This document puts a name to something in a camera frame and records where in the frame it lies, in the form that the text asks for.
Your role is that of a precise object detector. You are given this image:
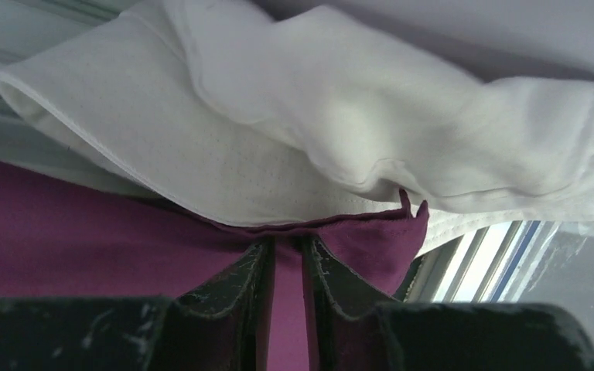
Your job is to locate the white crumpled cloth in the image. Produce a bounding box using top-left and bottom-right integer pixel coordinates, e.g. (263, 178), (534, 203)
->
(0, 1), (594, 249)

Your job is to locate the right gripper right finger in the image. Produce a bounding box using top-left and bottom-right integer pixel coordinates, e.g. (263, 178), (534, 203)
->
(301, 236), (594, 371)

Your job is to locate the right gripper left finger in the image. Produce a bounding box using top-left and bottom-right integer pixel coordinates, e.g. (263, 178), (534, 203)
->
(0, 239), (275, 370)

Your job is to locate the maroon wrap cloth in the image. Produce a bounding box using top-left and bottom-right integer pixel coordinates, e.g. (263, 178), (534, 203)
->
(0, 162), (429, 370)

